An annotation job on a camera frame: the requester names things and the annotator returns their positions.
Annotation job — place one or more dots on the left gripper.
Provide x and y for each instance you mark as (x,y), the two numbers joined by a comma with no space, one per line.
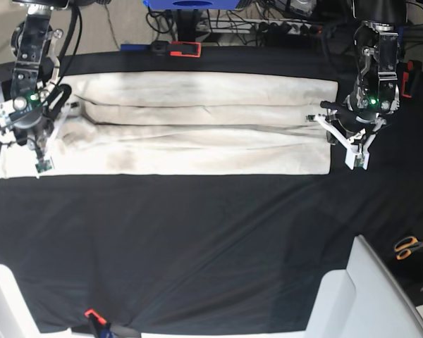
(350,130)

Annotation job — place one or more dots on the orange handled scissors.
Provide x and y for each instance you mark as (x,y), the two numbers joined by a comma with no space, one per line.
(406,247)

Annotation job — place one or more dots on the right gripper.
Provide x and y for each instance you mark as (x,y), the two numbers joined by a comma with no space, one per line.
(33,129)

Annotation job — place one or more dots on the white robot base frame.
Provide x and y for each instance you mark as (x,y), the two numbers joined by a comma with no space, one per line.
(362,300)

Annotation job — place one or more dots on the black table cloth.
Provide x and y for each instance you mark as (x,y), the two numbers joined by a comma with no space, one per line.
(211,255)

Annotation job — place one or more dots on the orange black right clamp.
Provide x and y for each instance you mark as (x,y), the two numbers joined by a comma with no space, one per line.
(410,80)

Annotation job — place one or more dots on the white T-shirt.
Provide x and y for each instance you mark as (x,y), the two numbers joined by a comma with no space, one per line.
(194,123)

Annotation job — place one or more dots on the white power strip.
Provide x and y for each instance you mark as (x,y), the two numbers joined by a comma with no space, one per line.
(247,26)

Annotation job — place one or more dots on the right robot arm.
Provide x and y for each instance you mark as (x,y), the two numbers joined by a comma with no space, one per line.
(34,101)

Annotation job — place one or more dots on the black vertical post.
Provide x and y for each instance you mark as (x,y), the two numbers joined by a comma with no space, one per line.
(186,23)

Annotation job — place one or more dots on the orange black top clamp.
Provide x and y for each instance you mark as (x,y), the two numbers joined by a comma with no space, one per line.
(177,49)

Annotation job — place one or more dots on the orange black clamp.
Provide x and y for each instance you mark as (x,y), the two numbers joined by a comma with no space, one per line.
(177,49)
(410,80)

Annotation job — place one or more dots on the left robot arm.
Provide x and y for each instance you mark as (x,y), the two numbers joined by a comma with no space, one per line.
(377,53)

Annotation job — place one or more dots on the orange clamp bottom edge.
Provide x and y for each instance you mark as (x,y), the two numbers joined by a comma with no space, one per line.
(91,314)

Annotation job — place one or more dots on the blue box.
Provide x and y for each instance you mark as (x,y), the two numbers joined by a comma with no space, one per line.
(160,5)

